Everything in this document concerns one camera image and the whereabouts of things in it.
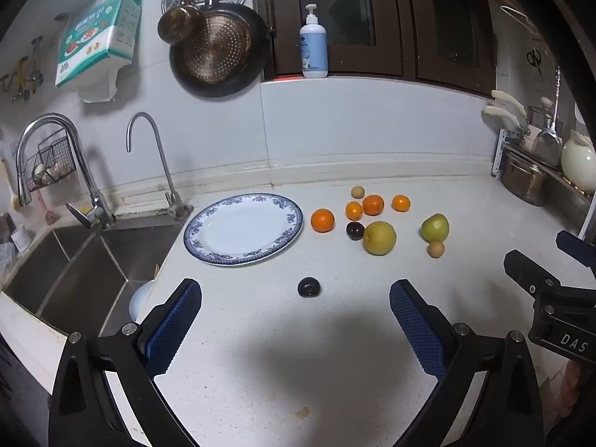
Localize stainless steel sink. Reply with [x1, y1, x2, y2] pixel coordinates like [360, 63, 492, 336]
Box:
[0, 222, 187, 336]

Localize white wire hanger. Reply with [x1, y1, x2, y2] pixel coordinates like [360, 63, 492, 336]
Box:
[500, 6, 543, 39]

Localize brass strainer ladle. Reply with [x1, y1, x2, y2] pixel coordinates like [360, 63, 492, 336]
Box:
[157, 6, 206, 46]

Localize stainless steel pot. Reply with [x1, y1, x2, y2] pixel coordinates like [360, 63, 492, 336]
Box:
[500, 149, 551, 207]

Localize blue pump soap bottle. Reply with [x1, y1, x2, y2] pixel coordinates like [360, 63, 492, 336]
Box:
[299, 4, 329, 79]

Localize yellow pear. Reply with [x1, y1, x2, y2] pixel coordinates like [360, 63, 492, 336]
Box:
[363, 221, 397, 256]

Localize cream-handled knife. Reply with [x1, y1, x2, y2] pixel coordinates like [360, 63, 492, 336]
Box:
[491, 89, 528, 118]
[482, 105, 532, 137]

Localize cream ceramic jug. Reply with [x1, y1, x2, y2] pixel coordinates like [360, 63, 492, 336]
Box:
[561, 129, 596, 195]

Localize green pear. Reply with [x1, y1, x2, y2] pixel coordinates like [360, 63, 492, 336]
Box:
[421, 213, 450, 243]

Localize tall chrome kitchen faucet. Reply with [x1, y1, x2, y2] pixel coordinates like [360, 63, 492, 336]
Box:
[16, 112, 115, 230]

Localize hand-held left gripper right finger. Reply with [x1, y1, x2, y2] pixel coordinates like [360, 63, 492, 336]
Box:
[389, 279, 545, 447]

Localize bicycle-shaped wall hook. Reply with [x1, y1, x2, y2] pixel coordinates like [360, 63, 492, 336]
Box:
[12, 35, 46, 101]

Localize green paper towel pack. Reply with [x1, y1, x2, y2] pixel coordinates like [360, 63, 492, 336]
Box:
[55, 0, 143, 103]

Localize metal dish rack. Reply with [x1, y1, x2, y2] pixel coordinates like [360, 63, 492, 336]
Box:
[492, 128, 596, 225]

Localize white bowl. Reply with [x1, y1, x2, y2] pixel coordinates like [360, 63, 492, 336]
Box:
[129, 280, 156, 323]

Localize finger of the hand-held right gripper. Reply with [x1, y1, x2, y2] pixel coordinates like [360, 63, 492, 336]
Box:
[504, 250, 596, 310]
[556, 230, 596, 268]

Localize blue-rimmed white plate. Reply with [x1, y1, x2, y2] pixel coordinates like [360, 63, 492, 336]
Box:
[183, 193, 304, 267]

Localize dark brown window frame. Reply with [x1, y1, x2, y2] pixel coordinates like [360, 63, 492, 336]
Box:
[254, 0, 497, 98]

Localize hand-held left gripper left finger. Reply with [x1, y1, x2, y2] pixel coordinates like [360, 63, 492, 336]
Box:
[49, 278, 203, 447]

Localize copper colander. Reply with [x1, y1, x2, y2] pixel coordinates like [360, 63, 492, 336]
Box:
[181, 14, 253, 85]

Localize thin chrome gooseneck faucet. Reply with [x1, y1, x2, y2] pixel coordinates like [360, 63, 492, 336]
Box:
[126, 112, 194, 221]

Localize black scissors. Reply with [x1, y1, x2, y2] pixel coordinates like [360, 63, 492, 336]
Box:
[526, 49, 545, 80]

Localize black wire basket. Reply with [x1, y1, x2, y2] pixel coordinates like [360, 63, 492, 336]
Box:
[25, 133, 77, 191]

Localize metal spatula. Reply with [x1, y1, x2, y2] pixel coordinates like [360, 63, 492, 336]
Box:
[532, 67, 563, 167]

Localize black frying pan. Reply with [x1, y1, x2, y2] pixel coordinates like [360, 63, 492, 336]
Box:
[169, 2, 271, 99]

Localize person's right hand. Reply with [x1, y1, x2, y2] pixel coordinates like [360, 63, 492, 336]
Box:
[559, 361, 590, 424]

